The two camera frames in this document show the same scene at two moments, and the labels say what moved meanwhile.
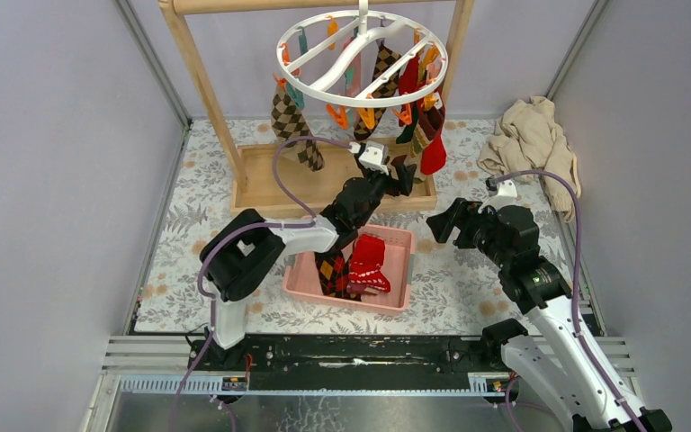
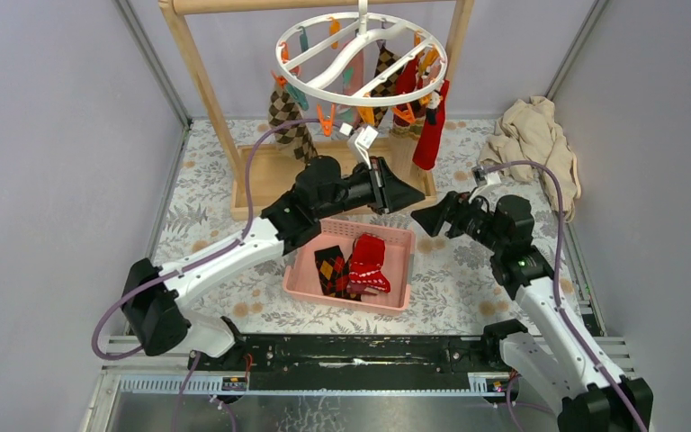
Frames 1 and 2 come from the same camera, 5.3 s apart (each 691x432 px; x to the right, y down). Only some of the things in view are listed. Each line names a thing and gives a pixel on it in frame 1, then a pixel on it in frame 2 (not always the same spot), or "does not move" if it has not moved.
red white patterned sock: x=367 y=263 does not move
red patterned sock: x=409 y=72 → x=426 y=154
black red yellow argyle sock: x=334 y=273 does not move
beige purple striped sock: x=360 y=288 does not move
